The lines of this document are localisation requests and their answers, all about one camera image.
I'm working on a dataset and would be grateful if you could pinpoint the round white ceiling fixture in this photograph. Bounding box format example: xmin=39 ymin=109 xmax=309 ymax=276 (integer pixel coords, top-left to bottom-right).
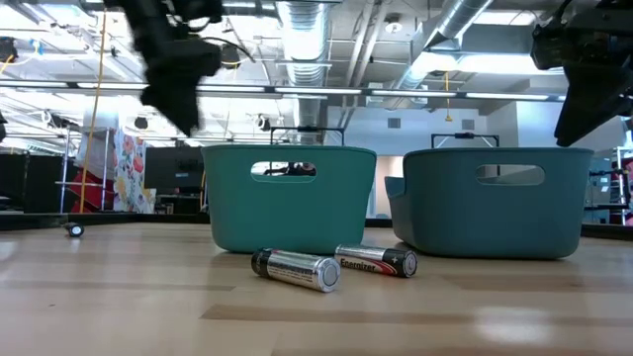
xmin=384 ymin=13 xmax=405 ymax=35

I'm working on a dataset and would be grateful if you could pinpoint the silver slanted ceiling duct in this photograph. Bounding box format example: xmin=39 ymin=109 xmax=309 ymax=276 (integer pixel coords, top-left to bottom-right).
xmin=395 ymin=0 xmax=496 ymax=93

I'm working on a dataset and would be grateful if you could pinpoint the black ceiling camera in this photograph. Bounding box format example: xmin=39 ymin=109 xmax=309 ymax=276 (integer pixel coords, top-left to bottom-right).
xmin=220 ymin=43 xmax=242 ymax=70

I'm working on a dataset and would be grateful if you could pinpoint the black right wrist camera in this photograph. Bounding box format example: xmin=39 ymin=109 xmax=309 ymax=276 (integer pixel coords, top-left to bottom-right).
xmin=531 ymin=22 xmax=571 ymax=71

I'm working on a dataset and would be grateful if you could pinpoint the red object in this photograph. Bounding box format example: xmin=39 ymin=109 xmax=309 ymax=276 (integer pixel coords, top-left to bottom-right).
xmin=71 ymin=170 xmax=118 ymax=214

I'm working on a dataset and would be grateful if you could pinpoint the silver metal rack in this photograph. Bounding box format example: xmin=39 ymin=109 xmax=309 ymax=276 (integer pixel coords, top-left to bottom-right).
xmin=53 ymin=127 xmax=116 ymax=214

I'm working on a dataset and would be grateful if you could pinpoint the yellow hanging cord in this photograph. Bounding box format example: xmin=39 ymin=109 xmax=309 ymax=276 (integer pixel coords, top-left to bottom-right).
xmin=443 ymin=71 xmax=454 ymax=124

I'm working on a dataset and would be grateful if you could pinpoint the grey monitor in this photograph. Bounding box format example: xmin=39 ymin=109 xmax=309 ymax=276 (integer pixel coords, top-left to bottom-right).
xmin=592 ymin=157 xmax=614 ymax=199

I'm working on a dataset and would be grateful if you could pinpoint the black aluminium table frame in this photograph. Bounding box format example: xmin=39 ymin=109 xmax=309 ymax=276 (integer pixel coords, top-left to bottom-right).
xmin=0 ymin=211 xmax=633 ymax=236

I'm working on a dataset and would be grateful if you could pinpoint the silver Energizer AA battery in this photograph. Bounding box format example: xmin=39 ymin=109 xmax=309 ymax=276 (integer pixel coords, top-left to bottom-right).
xmin=250 ymin=247 xmax=342 ymax=294
xmin=334 ymin=242 xmax=419 ymax=279

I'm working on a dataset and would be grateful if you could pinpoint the white metal rack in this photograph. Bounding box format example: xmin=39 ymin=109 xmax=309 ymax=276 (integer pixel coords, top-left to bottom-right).
xmin=614 ymin=145 xmax=633 ymax=226

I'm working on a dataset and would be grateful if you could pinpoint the person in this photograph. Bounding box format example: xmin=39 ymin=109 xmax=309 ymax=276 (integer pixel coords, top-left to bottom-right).
xmin=264 ymin=161 xmax=317 ymax=178

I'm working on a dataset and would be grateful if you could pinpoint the green plastic bin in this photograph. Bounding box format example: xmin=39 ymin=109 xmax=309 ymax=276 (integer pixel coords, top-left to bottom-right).
xmin=201 ymin=143 xmax=379 ymax=255

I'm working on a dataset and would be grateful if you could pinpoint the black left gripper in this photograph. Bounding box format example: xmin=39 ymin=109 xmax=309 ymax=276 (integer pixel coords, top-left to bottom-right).
xmin=116 ymin=0 xmax=224 ymax=138

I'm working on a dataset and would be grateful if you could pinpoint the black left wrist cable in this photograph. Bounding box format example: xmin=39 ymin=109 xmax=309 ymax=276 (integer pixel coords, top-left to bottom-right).
xmin=200 ymin=35 xmax=257 ymax=64

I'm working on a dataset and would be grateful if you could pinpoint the black computer monitor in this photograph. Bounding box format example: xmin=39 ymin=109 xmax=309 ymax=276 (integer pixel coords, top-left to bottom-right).
xmin=143 ymin=145 xmax=207 ymax=195

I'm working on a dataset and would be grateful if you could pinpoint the floral patterned cloth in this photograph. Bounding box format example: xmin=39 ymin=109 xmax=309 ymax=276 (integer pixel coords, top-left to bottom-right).
xmin=113 ymin=129 xmax=157 ymax=215

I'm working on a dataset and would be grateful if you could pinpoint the long yellow cable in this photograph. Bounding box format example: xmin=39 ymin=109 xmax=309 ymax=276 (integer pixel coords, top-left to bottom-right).
xmin=78 ymin=0 xmax=109 ymax=215

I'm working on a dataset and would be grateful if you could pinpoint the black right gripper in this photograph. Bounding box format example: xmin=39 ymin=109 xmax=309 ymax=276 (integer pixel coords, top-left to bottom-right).
xmin=554 ymin=0 xmax=633 ymax=148

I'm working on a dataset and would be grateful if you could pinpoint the dark teal plastic bin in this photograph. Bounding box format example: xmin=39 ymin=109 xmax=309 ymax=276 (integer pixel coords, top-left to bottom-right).
xmin=384 ymin=146 xmax=595 ymax=260

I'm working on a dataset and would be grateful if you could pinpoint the black partition panel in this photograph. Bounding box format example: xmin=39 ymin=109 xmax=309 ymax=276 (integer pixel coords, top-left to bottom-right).
xmin=0 ymin=152 xmax=65 ymax=215

